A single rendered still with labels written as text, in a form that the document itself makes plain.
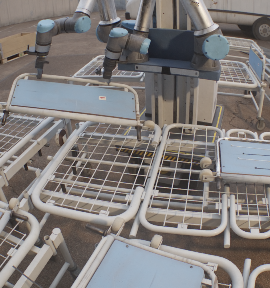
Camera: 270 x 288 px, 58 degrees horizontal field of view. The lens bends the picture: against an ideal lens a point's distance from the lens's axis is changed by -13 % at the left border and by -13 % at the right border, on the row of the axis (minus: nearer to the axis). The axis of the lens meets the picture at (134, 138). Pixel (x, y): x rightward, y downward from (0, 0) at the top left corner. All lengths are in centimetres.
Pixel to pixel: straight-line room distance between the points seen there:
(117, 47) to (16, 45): 583
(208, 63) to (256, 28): 713
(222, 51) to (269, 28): 745
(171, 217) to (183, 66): 90
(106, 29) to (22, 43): 554
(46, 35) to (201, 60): 89
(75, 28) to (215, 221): 114
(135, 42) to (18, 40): 591
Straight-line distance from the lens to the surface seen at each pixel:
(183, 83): 196
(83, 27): 140
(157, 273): 91
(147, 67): 173
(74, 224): 184
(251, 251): 173
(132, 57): 174
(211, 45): 141
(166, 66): 169
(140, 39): 143
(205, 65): 162
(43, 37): 144
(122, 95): 157
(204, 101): 210
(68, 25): 144
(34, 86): 154
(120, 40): 142
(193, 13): 142
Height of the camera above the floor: 136
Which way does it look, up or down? 32 degrees down
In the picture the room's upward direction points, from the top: 3 degrees counter-clockwise
